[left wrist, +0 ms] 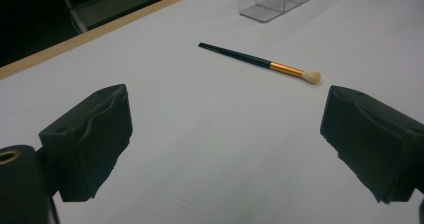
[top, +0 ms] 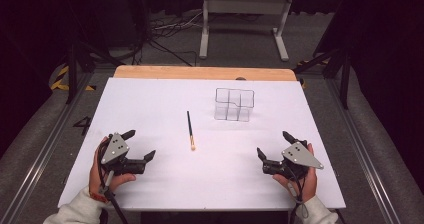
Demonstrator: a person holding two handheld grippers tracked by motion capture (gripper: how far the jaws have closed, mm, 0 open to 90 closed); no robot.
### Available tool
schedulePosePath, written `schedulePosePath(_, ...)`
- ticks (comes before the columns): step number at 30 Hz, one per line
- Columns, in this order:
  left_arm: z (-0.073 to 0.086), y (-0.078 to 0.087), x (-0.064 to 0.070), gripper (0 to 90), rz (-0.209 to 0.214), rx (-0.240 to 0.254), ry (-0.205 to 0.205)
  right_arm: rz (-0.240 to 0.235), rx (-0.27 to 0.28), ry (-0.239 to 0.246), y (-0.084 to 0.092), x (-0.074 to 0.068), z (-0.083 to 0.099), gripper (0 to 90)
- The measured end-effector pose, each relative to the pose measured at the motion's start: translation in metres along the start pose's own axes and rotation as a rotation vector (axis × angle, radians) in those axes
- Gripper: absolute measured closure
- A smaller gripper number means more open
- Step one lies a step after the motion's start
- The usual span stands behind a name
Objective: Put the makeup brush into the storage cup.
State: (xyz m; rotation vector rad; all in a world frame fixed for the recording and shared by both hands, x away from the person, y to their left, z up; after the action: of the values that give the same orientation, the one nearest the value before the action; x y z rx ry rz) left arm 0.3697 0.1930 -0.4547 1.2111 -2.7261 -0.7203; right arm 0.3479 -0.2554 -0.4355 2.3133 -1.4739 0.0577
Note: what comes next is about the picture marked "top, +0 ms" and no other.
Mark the white board table cover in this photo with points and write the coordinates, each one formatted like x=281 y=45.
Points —
x=200 y=180

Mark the yellow black floor tape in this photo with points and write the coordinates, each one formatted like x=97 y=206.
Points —
x=60 y=80

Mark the person's left hand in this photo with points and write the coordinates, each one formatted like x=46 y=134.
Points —
x=96 y=177

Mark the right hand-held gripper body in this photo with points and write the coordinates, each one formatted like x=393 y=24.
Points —
x=296 y=157

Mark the black metal stand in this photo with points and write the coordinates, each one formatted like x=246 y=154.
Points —
x=345 y=74
x=74 y=70

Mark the aluminium floor rail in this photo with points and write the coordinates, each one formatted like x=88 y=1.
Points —
x=43 y=150
x=363 y=150

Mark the clear plastic compartment organizer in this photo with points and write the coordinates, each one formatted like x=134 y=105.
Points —
x=234 y=104

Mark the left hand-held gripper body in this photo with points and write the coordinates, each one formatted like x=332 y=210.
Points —
x=115 y=148

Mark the person's right hand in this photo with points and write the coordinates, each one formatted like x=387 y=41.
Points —
x=308 y=184

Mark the white metal desk frame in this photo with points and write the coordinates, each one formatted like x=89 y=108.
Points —
x=245 y=5

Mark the wooden table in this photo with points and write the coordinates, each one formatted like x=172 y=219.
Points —
x=200 y=73

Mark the orange wristband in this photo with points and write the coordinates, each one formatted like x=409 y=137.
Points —
x=97 y=196

